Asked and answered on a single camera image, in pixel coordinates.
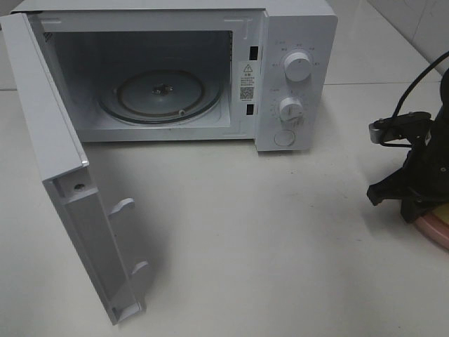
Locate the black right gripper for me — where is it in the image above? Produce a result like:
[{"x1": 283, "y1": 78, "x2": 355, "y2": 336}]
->
[{"x1": 367, "y1": 122, "x2": 448, "y2": 223}]

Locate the pink round plate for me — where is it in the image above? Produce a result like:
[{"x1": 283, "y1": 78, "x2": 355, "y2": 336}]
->
[{"x1": 415, "y1": 210, "x2": 449, "y2": 251}]

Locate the round white door button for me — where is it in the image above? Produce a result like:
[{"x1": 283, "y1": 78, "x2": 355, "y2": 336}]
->
[{"x1": 274, "y1": 130, "x2": 295, "y2": 147}]

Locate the white microwave door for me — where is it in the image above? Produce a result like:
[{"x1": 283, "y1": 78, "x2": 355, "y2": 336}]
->
[{"x1": 1, "y1": 13, "x2": 148, "y2": 324}]

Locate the bread and lettuce sandwich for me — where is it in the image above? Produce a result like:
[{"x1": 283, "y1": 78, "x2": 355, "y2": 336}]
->
[{"x1": 433, "y1": 205, "x2": 449, "y2": 223}]

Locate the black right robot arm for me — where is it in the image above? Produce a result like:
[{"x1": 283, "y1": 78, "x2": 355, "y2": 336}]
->
[{"x1": 367, "y1": 72, "x2": 448, "y2": 223}]

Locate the lower white dial knob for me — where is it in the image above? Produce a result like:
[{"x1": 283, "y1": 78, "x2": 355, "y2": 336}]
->
[{"x1": 279, "y1": 98, "x2": 304, "y2": 122}]

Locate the white dial knob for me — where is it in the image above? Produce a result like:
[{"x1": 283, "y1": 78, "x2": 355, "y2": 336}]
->
[
  {"x1": 279, "y1": 98, "x2": 304, "y2": 122},
  {"x1": 283, "y1": 50, "x2": 312, "y2": 82}
]

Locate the white rear table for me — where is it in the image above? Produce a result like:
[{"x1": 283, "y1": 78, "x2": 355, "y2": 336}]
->
[{"x1": 326, "y1": 1, "x2": 448, "y2": 85}]

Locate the upper white dial knob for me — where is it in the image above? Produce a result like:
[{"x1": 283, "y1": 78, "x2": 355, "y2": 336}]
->
[{"x1": 283, "y1": 50, "x2": 312, "y2": 82}]

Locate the white microwave oven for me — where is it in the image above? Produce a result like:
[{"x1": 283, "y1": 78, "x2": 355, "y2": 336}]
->
[{"x1": 9, "y1": 1, "x2": 338, "y2": 152}]

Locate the white warning label sticker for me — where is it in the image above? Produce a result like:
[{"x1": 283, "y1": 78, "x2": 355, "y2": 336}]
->
[{"x1": 238, "y1": 61, "x2": 257, "y2": 102}]

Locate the glass microwave turntable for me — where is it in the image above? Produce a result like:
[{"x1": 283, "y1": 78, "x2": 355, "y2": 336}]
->
[{"x1": 99, "y1": 69, "x2": 223, "y2": 125}]

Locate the black camera cable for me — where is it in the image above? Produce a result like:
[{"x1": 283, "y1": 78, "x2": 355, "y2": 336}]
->
[{"x1": 380, "y1": 52, "x2": 449, "y2": 147}]

